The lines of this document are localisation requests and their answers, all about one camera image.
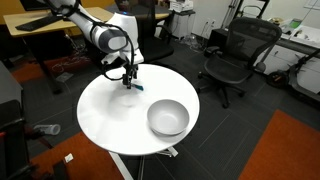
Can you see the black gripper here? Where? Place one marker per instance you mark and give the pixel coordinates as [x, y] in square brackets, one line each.
[130, 71]

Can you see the teal capped marker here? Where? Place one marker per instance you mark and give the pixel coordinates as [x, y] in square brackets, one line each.
[139, 87]

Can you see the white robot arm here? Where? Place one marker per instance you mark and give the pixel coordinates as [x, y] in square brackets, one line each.
[117, 38]

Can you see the white ceramic bowl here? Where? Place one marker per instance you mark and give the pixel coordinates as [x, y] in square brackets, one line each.
[168, 117]

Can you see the dark office chair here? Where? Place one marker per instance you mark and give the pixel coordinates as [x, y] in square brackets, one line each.
[153, 39]

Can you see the round white table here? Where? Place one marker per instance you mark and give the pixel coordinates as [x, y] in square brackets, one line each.
[115, 117]

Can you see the white cabinet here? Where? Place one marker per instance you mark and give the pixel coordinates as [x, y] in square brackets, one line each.
[183, 17]

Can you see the clear plastic bottle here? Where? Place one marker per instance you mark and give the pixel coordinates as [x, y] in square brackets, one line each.
[52, 129]

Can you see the black keyboard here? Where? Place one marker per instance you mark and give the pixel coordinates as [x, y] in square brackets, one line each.
[39, 23]

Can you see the black mesh office chair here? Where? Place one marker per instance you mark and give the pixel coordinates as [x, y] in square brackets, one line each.
[246, 39]

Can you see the wooden desk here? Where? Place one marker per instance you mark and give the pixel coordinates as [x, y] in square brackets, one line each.
[14, 20]

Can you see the black electric scooter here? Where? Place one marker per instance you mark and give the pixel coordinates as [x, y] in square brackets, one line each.
[282, 79]

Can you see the orange floor carpet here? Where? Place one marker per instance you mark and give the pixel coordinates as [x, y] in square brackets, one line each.
[287, 150]

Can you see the black stand frame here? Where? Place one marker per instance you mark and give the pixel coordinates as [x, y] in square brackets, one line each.
[14, 156]

